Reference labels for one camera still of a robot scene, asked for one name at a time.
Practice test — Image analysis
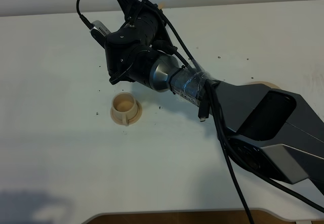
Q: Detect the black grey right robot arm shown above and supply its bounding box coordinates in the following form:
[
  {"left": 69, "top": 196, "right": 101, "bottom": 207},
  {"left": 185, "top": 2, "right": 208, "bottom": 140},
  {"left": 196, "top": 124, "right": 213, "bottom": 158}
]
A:
[{"left": 102, "top": 0, "right": 323, "bottom": 192}]

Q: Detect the black camera cable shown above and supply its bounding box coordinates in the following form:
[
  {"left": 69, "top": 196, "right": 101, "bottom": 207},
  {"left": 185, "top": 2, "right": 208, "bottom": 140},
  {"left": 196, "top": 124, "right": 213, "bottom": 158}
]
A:
[{"left": 76, "top": 0, "right": 256, "bottom": 224}]

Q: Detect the near beige saucer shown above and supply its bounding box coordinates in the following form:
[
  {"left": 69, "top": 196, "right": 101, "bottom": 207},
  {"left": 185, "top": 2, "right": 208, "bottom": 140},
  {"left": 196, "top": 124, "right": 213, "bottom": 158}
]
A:
[{"left": 110, "top": 101, "right": 142, "bottom": 126}]

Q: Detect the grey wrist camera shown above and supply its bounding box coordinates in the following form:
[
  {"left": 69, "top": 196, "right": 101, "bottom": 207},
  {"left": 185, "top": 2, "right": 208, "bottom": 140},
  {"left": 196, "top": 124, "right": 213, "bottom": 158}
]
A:
[{"left": 90, "top": 20, "right": 111, "bottom": 48}]

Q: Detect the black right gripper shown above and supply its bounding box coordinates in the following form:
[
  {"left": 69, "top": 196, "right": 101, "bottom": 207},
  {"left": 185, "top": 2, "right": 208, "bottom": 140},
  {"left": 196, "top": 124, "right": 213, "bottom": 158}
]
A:
[{"left": 104, "top": 0, "right": 177, "bottom": 57}]

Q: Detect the near beige teacup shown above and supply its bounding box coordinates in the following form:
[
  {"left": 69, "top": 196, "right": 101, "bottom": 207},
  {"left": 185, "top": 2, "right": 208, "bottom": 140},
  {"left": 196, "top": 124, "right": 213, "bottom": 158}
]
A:
[{"left": 110, "top": 93, "right": 138, "bottom": 126}]

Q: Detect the round beige teapot coaster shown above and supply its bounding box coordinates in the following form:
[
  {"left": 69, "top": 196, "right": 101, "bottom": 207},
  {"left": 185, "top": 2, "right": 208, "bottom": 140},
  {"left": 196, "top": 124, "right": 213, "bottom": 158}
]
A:
[{"left": 248, "top": 81, "right": 280, "bottom": 89}]

